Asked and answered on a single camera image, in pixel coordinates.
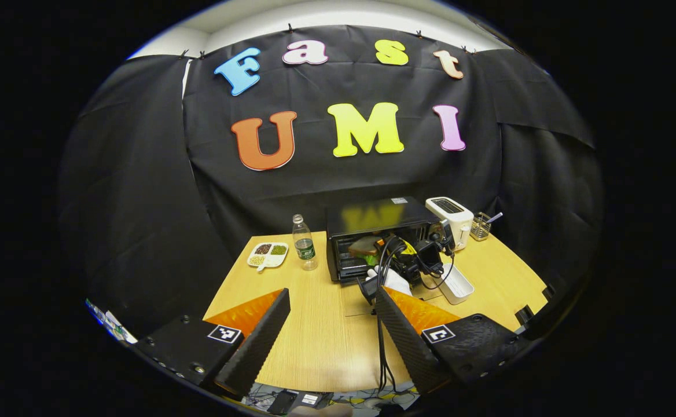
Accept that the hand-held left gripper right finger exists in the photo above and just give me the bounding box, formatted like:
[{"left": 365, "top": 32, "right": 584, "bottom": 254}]
[{"left": 374, "top": 286, "right": 532, "bottom": 394}]

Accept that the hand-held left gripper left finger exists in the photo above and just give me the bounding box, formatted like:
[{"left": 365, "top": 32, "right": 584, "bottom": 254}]
[{"left": 135, "top": 288, "right": 291, "bottom": 400}]

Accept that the sandwich with lettuce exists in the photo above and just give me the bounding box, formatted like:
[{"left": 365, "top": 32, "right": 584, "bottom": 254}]
[{"left": 348, "top": 236, "right": 382, "bottom": 266}]

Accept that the black electric oven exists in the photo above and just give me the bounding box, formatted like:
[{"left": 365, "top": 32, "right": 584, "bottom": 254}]
[{"left": 325, "top": 197, "right": 447, "bottom": 316}]

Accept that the white rectangular tray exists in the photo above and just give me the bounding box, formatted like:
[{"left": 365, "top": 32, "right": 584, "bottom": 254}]
[{"left": 431, "top": 264, "right": 475, "bottom": 305}]

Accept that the white toaster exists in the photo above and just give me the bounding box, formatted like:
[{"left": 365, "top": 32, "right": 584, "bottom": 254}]
[{"left": 425, "top": 197, "right": 475, "bottom": 251}]

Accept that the clear ribbed glass holder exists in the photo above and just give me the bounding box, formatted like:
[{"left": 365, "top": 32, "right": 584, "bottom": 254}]
[{"left": 470, "top": 212, "right": 493, "bottom": 241}]

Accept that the black device with white label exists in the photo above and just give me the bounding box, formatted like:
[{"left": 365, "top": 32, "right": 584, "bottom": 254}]
[{"left": 266, "top": 389, "right": 334, "bottom": 415}]

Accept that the white divided snack plate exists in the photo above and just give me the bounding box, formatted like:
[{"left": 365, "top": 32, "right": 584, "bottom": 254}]
[{"left": 247, "top": 242, "right": 289, "bottom": 272}]

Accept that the black backdrop cloth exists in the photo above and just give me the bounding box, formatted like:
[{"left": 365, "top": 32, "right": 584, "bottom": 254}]
[{"left": 60, "top": 26, "right": 605, "bottom": 342}]

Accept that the clear plastic water bottle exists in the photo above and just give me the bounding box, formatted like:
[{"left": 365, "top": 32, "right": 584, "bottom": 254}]
[{"left": 292, "top": 214, "right": 319, "bottom": 271}]

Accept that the colourful printed paper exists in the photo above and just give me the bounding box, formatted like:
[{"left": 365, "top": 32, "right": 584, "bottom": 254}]
[{"left": 86, "top": 298, "right": 137, "bottom": 344}]

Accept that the black cable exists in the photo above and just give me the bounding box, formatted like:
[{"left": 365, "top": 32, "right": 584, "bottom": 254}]
[{"left": 376, "top": 301, "right": 398, "bottom": 393}]

